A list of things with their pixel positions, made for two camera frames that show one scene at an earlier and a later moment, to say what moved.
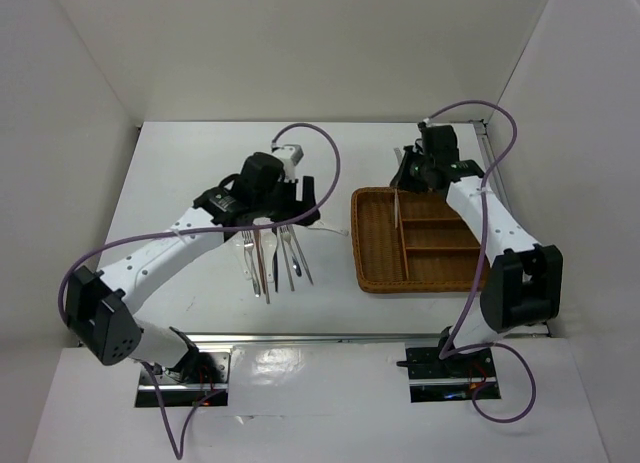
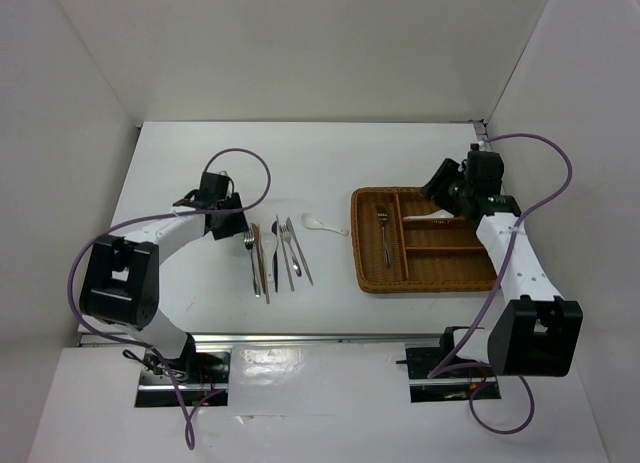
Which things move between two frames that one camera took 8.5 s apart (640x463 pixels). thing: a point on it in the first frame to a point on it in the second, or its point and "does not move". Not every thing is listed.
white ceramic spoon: [325, 226] does not move
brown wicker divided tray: [412, 241] does not move
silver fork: [399, 157] to [383, 218]
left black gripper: [306, 204] to [238, 224]
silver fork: [248, 245] does not move
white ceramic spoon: [238, 250] to [440, 214]
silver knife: [300, 253] does not move
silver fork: [286, 232] does not move
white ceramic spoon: [269, 242] does not move
